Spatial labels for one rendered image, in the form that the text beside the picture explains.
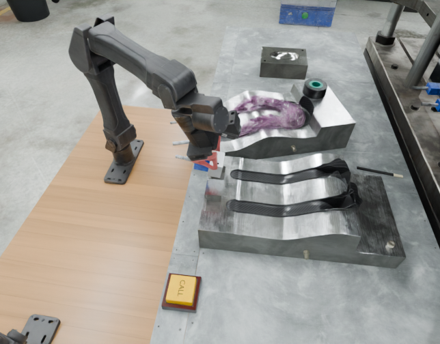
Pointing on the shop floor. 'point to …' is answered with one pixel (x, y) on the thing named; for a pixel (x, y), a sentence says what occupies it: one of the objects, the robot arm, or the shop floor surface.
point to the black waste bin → (29, 9)
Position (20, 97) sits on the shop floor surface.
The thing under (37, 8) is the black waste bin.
